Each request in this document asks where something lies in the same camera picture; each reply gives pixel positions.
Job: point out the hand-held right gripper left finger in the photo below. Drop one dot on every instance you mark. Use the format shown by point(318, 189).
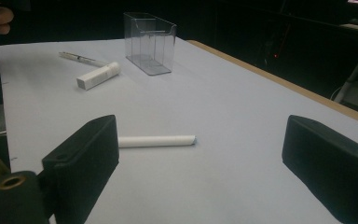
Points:
point(80, 168)

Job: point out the white stick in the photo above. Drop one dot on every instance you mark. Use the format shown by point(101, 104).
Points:
point(155, 141)

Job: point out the white metal stand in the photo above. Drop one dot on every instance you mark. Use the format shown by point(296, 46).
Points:
point(354, 74)

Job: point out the clear pen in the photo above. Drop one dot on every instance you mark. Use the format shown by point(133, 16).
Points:
point(80, 58)

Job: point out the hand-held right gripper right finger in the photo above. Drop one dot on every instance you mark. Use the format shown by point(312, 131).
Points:
point(332, 165)

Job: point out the white rectangular tube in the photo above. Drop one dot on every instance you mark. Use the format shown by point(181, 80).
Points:
point(96, 77)

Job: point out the clear plastic container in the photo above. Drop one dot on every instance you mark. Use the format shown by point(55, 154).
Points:
point(149, 43)

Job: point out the white table sheet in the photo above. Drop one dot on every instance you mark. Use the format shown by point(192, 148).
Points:
point(230, 109)

